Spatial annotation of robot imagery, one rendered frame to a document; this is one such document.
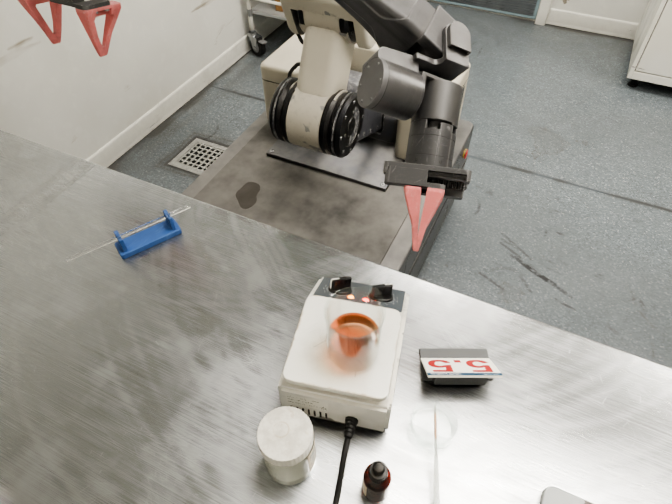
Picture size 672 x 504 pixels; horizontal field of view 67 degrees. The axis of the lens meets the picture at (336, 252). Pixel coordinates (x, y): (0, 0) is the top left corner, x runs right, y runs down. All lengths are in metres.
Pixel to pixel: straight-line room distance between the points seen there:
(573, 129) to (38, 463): 2.34
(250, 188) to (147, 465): 0.99
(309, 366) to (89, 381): 0.30
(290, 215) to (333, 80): 0.38
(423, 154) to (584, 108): 2.15
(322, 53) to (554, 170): 1.28
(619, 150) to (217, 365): 2.12
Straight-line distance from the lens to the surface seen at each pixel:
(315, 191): 1.48
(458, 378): 0.67
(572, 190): 2.22
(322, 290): 0.68
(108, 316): 0.79
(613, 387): 0.75
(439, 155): 0.62
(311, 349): 0.59
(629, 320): 1.86
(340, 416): 0.62
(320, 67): 1.32
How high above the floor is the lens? 1.35
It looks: 48 degrees down
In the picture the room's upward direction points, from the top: 1 degrees counter-clockwise
